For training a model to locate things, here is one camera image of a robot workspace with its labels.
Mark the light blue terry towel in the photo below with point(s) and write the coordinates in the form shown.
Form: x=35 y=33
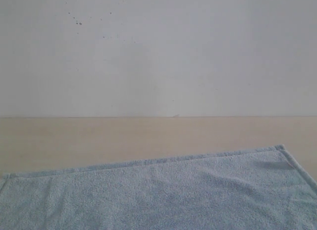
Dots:
x=260 y=189

